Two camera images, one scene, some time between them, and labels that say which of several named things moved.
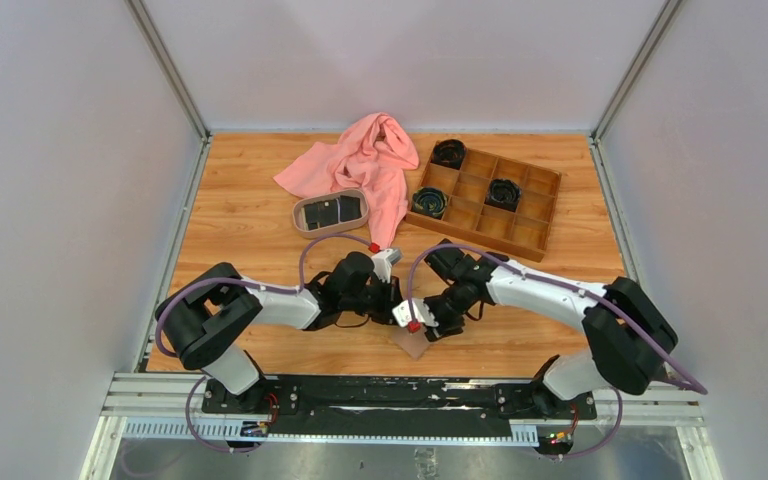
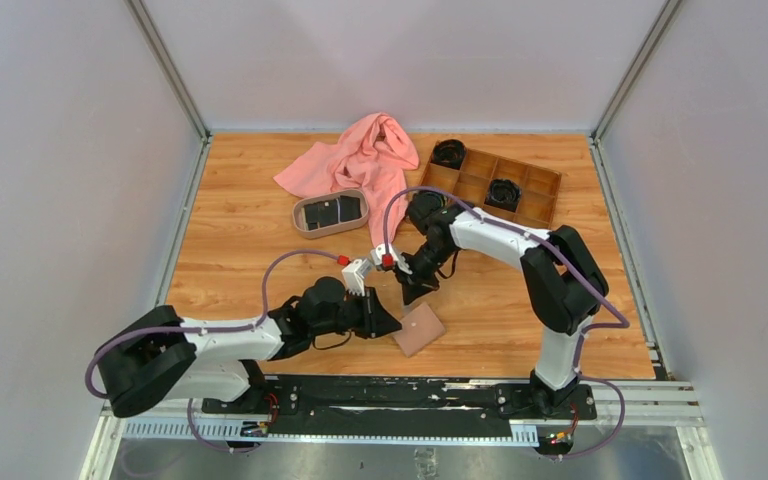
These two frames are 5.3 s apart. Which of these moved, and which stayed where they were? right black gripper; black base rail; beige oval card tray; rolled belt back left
Moved: right black gripper
Stayed: beige oval card tray; black base rail; rolled belt back left
